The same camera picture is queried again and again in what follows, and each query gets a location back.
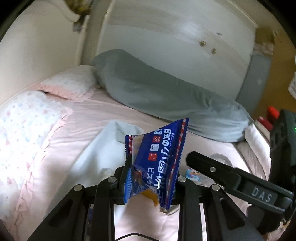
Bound blue Japanese biscuit bag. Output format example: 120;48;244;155
123;118;190;210

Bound blue cartoon tissue box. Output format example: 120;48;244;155
186;168;209;186

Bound yellow snack packet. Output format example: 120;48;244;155
141;189;159;206

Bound white folded blanket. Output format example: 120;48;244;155
236;124;271;181

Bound red and white folded chairs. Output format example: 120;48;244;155
257;106;280;131

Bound grey-blue long bolster pillow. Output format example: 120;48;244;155
93;49;253;143

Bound pink bed sheet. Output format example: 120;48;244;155
14;87;271;241

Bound white wardrobe door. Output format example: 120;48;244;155
98;1;257;99

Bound far floral pink pillow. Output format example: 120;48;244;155
38;65;97;102

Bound floral pink pillow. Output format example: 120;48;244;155
38;65;97;102
1;91;72;228

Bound near floral pink pillow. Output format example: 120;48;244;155
1;91;72;228

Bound cream bed headboard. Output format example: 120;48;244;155
1;1;85;103

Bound black cable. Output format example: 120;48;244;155
114;232;160;241

